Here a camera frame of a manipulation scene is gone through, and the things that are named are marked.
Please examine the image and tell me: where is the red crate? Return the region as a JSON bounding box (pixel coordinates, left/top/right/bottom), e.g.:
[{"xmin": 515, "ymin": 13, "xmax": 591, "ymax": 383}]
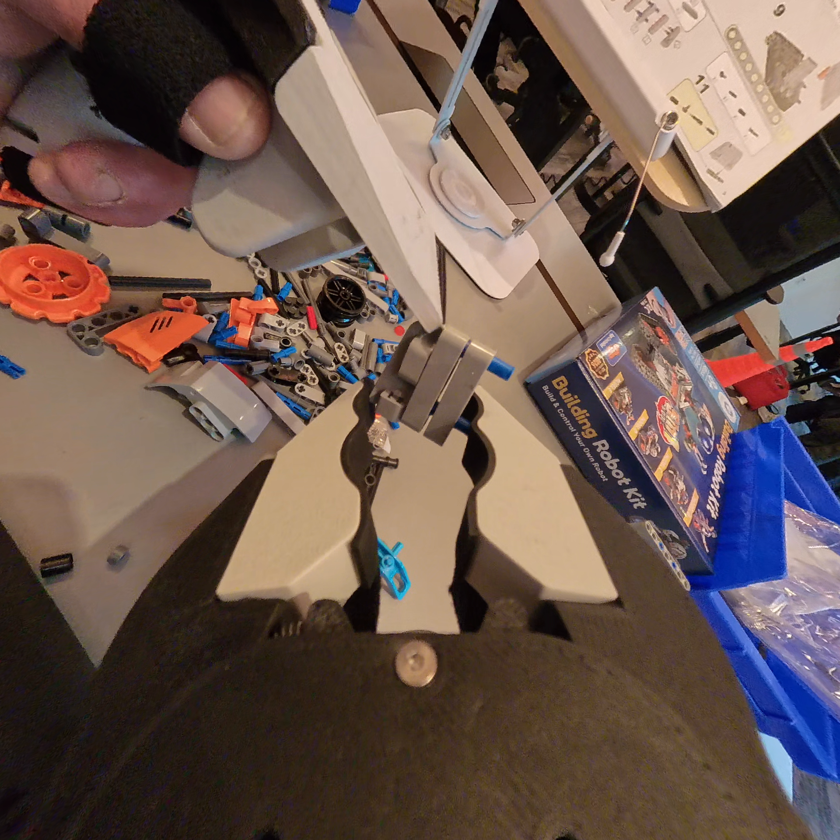
[{"xmin": 713, "ymin": 336, "xmax": 837, "ymax": 410}]

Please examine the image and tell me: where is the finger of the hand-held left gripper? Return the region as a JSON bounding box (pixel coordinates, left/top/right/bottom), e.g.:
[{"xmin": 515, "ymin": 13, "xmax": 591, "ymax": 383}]
[{"xmin": 273, "ymin": 0, "xmax": 456, "ymax": 332}]

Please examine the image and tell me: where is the thin black axle piece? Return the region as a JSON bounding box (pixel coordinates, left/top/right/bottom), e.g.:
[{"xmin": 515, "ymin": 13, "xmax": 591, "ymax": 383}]
[{"xmin": 368, "ymin": 413, "xmax": 403, "ymax": 484}]

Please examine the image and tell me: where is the pile of building kit parts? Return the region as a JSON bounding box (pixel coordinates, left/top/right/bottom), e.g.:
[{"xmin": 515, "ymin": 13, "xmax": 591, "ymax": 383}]
[{"xmin": 0, "ymin": 184, "xmax": 410, "ymax": 441}]

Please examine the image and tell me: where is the blue plastic bin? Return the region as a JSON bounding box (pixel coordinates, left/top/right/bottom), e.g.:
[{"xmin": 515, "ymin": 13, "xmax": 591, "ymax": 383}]
[{"xmin": 686, "ymin": 418, "xmax": 840, "ymax": 782}]

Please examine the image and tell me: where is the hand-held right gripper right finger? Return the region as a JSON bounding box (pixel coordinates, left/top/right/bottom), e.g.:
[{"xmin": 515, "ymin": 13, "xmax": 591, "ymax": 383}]
[{"xmin": 447, "ymin": 394, "xmax": 620, "ymax": 611}]

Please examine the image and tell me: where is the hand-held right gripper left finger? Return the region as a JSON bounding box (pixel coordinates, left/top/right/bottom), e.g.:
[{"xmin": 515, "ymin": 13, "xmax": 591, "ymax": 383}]
[{"xmin": 214, "ymin": 392, "xmax": 384, "ymax": 611}]

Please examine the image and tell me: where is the clear plastic bag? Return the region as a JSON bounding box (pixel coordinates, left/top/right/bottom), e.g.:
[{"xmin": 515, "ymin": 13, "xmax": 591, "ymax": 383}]
[{"xmin": 720, "ymin": 502, "xmax": 840, "ymax": 664}]

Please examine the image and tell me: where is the robot kit box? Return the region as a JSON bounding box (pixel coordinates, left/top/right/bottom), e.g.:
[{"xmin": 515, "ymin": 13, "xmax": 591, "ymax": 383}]
[{"xmin": 523, "ymin": 287, "xmax": 752, "ymax": 581}]

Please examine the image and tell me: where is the white book stand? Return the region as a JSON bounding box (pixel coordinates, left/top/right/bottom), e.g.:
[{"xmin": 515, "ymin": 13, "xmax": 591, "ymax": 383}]
[{"xmin": 378, "ymin": 0, "xmax": 840, "ymax": 300}]

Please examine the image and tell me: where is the orange wedge piece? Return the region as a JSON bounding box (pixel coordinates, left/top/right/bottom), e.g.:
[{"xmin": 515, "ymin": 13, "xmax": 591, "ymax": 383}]
[{"xmin": 101, "ymin": 308, "xmax": 212, "ymax": 372}]

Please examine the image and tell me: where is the orange gear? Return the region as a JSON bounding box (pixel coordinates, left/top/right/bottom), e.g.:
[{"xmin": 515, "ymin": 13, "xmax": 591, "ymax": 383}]
[{"xmin": 0, "ymin": 242, "xmax": 114, "ymax": 325}]

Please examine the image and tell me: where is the instruction booklet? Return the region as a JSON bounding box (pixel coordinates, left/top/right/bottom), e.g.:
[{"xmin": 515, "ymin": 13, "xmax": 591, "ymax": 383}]
[{"xmin": 565, "ymin": 0, "xmax": 840, "ymax": 178}]

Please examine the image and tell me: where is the grey curved panel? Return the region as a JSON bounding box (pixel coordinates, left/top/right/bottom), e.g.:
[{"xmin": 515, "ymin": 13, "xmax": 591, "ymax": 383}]
[{"xmin": 145, "ymin": 360, "xmax": 273, "ymax": 443}]

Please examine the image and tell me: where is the person's left hand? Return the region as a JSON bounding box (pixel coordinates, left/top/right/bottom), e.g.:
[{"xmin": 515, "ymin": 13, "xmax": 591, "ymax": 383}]
[{"xmin": 0, "ymin": 0, "xmax": 277, "ymax": 227}]

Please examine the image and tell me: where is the cyan frame piece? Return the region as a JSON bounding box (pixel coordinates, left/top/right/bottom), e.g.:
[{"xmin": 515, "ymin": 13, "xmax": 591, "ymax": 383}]
[{"xmin": 373, "ymin": 536, "xmax": 416, "ymax": 601}]

